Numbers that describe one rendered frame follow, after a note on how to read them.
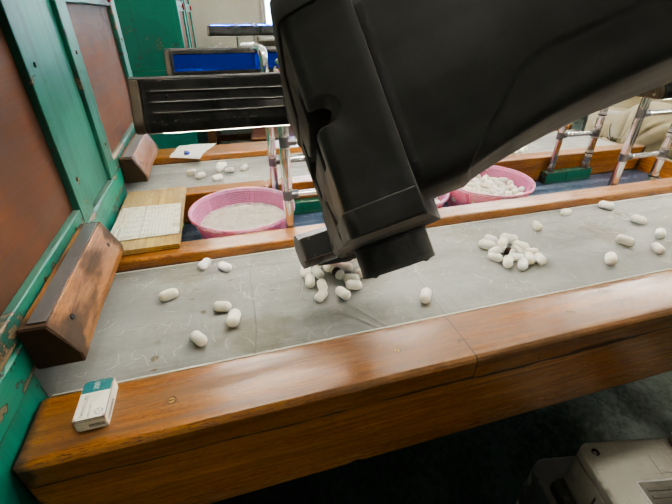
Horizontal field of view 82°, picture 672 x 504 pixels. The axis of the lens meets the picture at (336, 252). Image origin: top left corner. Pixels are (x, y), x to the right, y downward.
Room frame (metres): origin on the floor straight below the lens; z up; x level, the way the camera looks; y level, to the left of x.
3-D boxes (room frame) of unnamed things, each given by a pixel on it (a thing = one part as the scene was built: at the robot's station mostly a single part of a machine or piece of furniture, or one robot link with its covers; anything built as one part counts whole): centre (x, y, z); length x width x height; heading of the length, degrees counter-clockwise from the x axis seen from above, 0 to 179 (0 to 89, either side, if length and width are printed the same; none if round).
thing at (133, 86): (0.68, 0.00, 1.08); 0.62 x 0.08 x 0.07; 106
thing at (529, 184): (1.10, -0.45, 0.72); 0.27 x 0.27 x 0.10
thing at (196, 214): (0.90, 0.24, 0.72); 0.27 x 0.27 x 0.10
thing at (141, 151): (1.15, 0.59, 0.83); 0.30 x 0.06 x 0.07; 16
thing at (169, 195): (0.84, 0.45, 0.77); 0.33 x 0.15 x 0.01; 16
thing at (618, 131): (3.10, -2.48, 0.40); 0.74 x 0.56 x 0.38; 105
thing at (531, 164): (1.22, -0.30, 0.71); 1.81 x 0.05 x 0.11; 106
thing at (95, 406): (0.31, 0.30, 0.77); 0.06 x 0.04 x 0.02; 16
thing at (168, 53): (1.22, 0.15, 1.08); 0.62 x 0.08 x 0.07; 106
